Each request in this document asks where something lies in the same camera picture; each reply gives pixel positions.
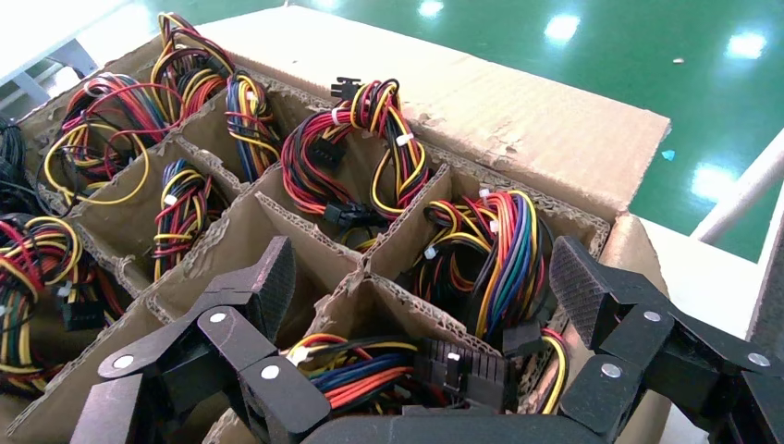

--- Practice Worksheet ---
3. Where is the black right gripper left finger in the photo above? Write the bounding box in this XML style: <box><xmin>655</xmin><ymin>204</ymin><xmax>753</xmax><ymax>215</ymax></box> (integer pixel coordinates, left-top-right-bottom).
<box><xmin>70</xmin><ymin>235</ymin><xmax>333</xmax><ymax>444</ymax></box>

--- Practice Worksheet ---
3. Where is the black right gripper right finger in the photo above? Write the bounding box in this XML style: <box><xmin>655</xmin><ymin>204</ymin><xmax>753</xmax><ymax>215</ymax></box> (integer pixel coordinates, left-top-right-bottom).
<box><xmin>547</xmin><ymin>235</ymin><xmax>784</xmax><ymax>444</ymax></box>

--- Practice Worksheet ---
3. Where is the brown cardboard divider box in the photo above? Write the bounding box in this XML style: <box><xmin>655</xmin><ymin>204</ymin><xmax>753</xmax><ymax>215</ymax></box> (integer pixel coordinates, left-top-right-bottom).
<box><xmin>0</xmin><ymin>5</ymin><xmax>675</xmax><ymax>444</ymax></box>

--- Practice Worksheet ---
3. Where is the white desk with grey legs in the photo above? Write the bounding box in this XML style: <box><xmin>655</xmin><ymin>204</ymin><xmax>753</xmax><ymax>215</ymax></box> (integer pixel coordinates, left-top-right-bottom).
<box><xmin>0</xmin><ymin>0</ymin><xmax>133</xmax><ymax>109</ymax></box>

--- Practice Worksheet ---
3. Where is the wire harness bundle middle cell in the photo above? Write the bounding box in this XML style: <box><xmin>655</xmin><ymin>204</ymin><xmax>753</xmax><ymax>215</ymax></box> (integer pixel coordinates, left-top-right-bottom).
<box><xmin>151</xmin><ymin>157</ymin><xmax>216</xmax><ymax>282</ymax></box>

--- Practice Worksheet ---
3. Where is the wire harness bundle cell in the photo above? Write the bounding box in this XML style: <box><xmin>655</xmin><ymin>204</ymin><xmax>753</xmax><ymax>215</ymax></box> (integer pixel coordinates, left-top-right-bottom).
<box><xmin>151</xmin><ymin>157</ymin><xmax>216</xmax><ymax>282</ymax></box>
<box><xmin>281</xmin><ymin>327</ymin><xmax>571</xmax><ymax>419</ymax></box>

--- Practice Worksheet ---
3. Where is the wire harness bundle far left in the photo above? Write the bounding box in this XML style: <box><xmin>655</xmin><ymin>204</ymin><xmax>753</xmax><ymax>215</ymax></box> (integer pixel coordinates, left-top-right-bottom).
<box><xmin>0</xmin><ymin>214</ymin><xmax>128</xmax><ymax>397</ymax></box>

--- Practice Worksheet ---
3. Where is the wire harness bundle bottom cell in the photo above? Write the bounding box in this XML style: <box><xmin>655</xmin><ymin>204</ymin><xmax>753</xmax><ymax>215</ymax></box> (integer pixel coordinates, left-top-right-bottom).
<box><xmin>281</xmin><ymin>327</ymin><xmax>571</xmax><ymax>419</ymax></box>

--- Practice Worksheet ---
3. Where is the white pipe table frame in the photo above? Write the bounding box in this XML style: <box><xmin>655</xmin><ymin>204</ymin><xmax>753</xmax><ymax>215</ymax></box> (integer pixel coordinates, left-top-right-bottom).
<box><xmin>691</xmin><ymin>127</ymin><xmax>784</xmax><ymax>244</ymax></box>

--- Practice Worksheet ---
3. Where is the black cable bundle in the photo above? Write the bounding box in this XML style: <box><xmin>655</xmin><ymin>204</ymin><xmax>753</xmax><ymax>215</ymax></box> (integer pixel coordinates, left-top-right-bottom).
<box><xmin>0</xmin><ymin>116</ymin><xmax>42</xmax><ymax>216</ymax></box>

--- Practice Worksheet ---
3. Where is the wire harness bundle top left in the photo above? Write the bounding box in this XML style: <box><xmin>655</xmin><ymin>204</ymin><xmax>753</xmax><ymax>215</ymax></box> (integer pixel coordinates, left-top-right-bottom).
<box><xmin>34</xmin><ymin>72</ymin><xmax>177</xmax><ymax>210</ymax></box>

